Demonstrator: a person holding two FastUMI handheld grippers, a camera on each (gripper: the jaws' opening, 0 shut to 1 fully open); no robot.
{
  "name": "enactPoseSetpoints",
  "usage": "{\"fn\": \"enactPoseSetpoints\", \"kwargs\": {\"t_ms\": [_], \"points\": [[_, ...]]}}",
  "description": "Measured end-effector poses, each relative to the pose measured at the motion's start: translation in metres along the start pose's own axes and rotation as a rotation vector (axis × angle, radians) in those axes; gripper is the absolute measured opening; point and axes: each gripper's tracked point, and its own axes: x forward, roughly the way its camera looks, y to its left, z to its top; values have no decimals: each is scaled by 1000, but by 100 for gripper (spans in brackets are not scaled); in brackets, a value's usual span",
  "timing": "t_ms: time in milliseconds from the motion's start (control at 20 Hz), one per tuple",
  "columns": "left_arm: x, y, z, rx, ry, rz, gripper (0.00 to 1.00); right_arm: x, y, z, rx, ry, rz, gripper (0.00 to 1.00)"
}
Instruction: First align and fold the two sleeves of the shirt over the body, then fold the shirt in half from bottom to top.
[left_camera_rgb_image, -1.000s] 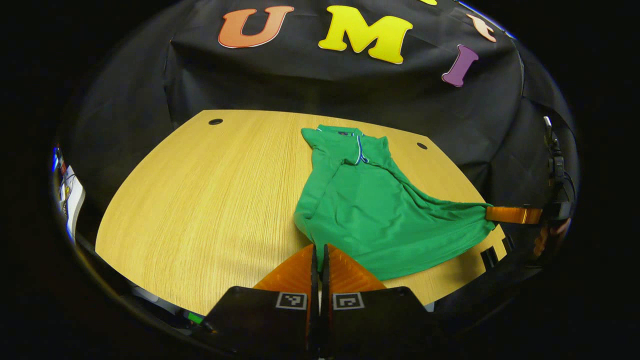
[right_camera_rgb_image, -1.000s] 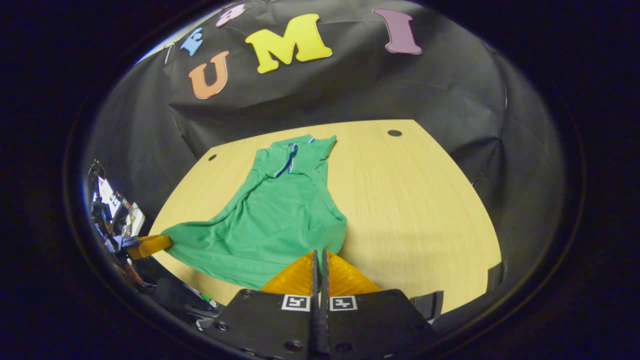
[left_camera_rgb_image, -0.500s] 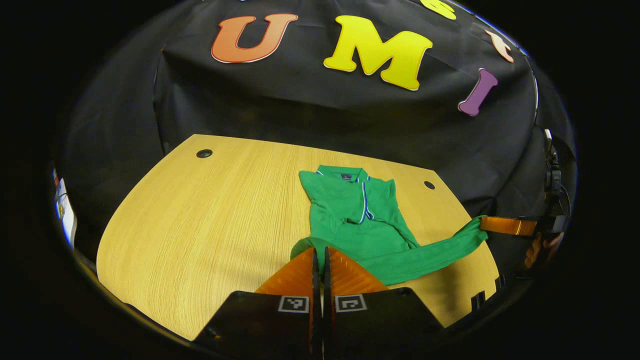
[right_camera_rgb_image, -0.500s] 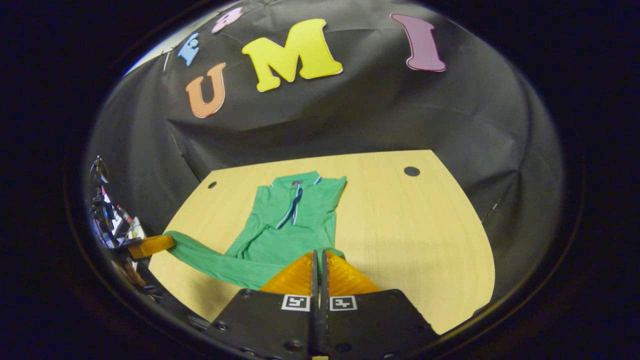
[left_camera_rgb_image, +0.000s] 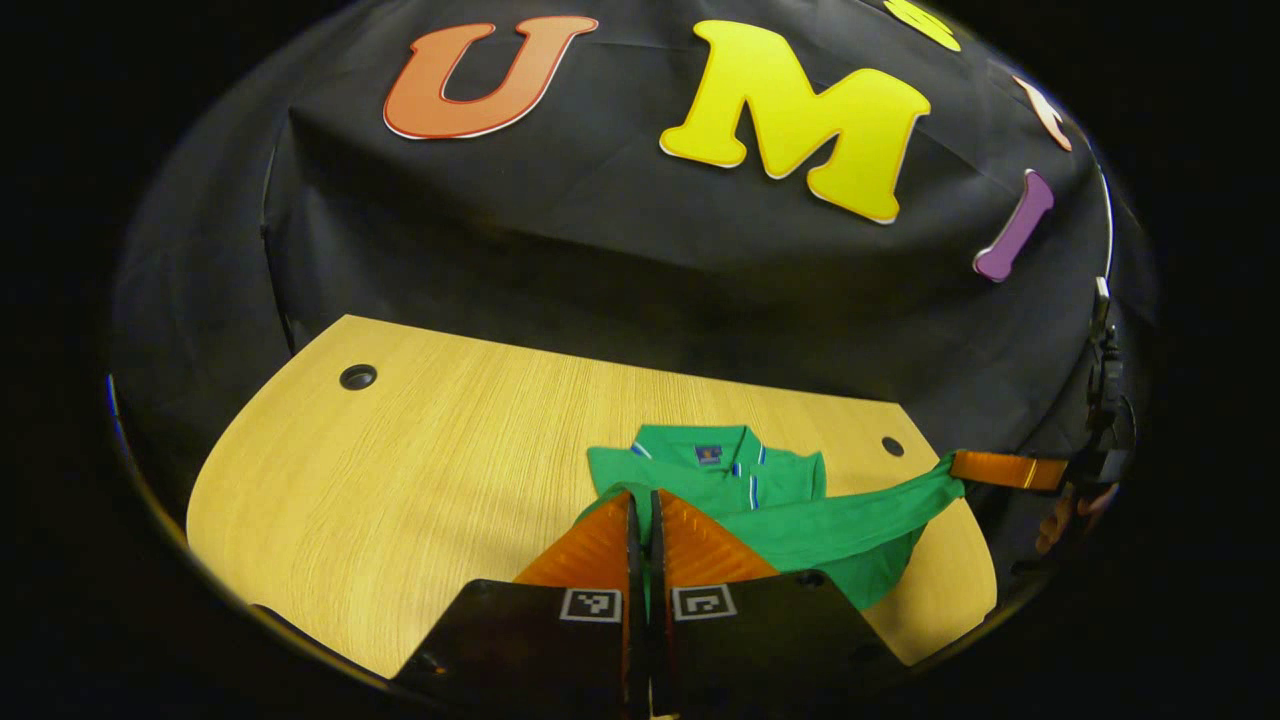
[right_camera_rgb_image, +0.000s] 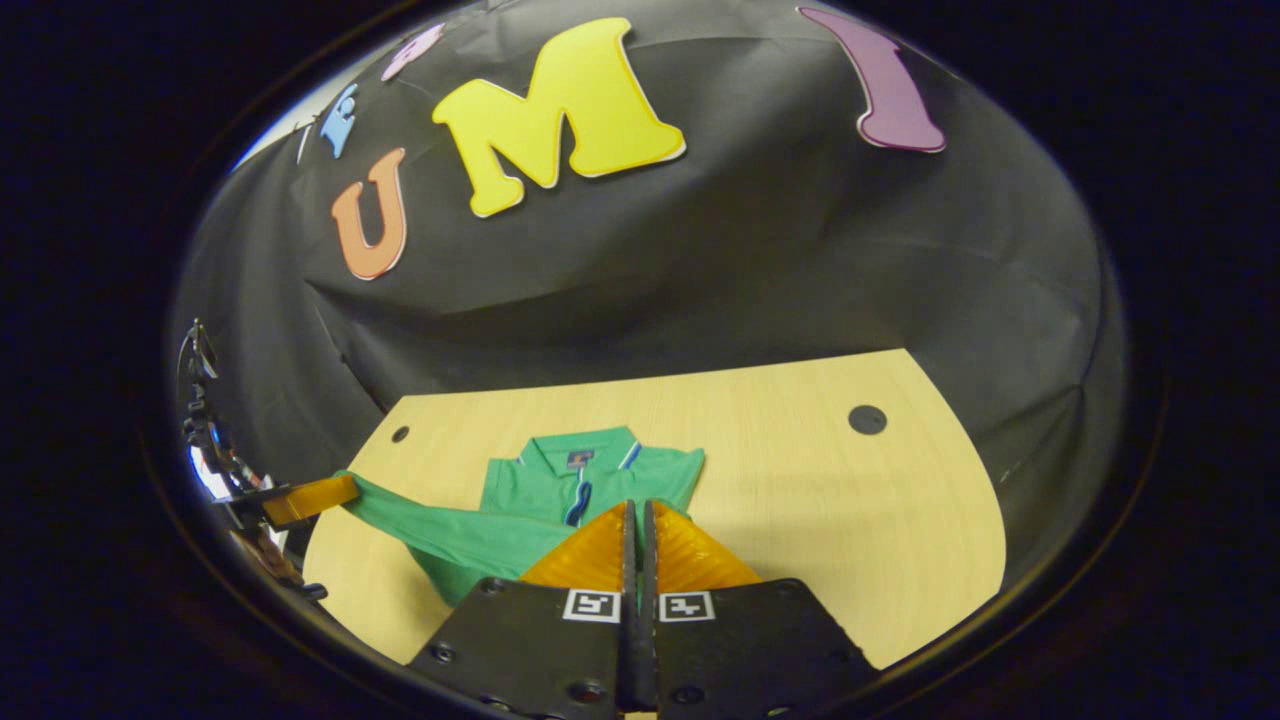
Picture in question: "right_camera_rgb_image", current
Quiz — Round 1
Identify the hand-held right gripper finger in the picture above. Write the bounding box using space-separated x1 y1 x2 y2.
640 499 881 717
408 499 641 717

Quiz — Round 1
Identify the green T-shirt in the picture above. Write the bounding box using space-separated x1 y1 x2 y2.
335 425 706 606

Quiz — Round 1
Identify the computer monitor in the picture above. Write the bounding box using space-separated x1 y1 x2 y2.
188 445 236 501

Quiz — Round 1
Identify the black backdrop cloth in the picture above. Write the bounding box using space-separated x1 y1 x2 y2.
170 0 1131 601

